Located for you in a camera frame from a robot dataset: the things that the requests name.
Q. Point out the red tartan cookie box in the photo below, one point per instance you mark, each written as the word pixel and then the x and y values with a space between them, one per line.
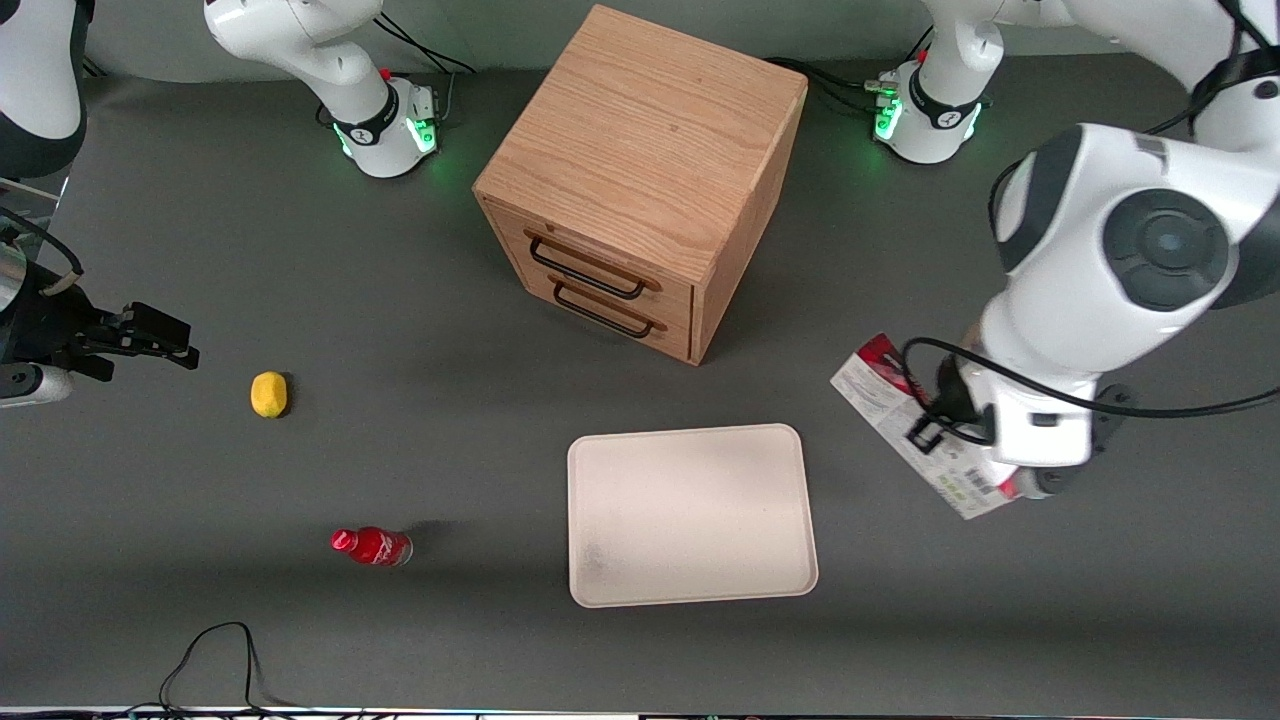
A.
pixel 880 398

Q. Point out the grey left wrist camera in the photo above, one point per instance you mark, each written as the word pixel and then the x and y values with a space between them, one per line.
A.
pixel 1045 482

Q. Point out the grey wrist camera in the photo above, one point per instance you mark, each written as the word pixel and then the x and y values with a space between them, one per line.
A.
pixel 45 387
pixel 1045 482

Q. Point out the beige rectangular tray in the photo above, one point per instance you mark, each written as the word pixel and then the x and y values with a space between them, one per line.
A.
pixel 690 515

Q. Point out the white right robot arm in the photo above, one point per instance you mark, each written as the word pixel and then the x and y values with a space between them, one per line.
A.
pixel 300 40

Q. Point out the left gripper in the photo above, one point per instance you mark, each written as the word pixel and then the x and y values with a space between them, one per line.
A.
pixel 951 394

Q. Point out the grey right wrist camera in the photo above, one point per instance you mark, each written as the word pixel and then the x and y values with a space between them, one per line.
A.
pixel 45 387

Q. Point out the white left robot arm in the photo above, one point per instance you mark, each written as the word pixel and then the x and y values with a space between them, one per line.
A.
pixel 1080 230

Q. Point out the yellow lemon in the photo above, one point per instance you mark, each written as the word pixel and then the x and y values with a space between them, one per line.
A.
pixel 268 394

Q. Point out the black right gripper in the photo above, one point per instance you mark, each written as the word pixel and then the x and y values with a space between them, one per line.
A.
pixel 45 326

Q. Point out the red cola bottle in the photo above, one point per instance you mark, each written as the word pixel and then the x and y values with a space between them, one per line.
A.
pixel 378 547

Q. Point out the wooden drawer cabinet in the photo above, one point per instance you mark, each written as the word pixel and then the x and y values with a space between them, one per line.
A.
pixel 640 130

